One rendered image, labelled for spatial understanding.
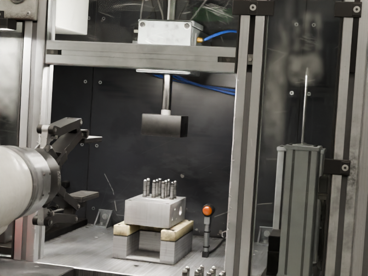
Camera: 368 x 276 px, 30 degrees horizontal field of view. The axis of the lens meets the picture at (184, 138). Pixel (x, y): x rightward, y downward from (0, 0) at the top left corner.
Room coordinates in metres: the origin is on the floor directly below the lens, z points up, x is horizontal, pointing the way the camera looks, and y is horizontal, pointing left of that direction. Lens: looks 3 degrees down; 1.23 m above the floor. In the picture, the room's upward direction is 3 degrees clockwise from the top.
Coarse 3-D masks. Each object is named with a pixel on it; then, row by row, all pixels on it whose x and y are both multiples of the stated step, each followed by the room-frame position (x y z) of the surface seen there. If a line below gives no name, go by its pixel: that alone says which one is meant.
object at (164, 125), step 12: (168, 84) 1.45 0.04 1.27; (168, 96) 1.45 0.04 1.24; (168, 108) 1.45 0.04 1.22; (144, 120) 1.44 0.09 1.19; (156, 120) 1.43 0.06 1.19; (168, 120) 1.43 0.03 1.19; (180, 120) 1.42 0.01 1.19; (144, 132) 1.44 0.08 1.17; (156, 132) 1.43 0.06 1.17; (168, 132) 1.43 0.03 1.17; (180, 132) 1.42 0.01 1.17
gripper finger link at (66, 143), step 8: (64, 136) 0.98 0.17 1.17; (72, 136) 0.98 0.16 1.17; (80, 136) 1.00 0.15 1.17; (56, 144) 0.96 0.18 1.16; (64, 144) 0.96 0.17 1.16; (72, 144) 0.97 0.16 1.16; (56, 152) 0.94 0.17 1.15; (64, 152) 0.94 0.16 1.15; (56, 160) 0.91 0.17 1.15; (64, 160) 0.93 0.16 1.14
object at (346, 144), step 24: (360, 0) 1.16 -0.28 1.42; (360, 24) 1.16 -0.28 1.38; (360, 48) 1.16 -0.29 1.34; (216, 72) 1.25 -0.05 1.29; (360, 72) 1.16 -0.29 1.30; (360, 96) 1.16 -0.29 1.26; (336, 120) 1.17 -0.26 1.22; (360, 120) 1.16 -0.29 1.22; (336, 144) 1.17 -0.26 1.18; (360, 144) 2.03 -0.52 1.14; (336, 192) 1.16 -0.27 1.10; (336, 216) 1.16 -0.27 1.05; (336, 240) 1.16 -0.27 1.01; (336, 264) 1.17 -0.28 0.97
